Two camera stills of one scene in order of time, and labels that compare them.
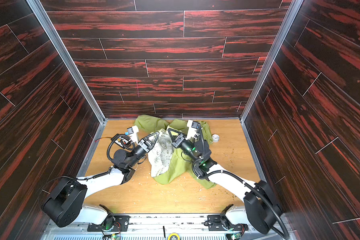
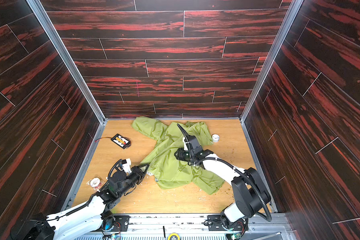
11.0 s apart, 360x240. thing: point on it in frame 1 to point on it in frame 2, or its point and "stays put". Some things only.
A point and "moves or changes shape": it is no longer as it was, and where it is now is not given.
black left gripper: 144,145 to 139,173
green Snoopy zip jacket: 166,163 moves or changes shape
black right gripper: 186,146 to 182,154
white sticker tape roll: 215,138 stays put
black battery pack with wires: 123,141 stays put
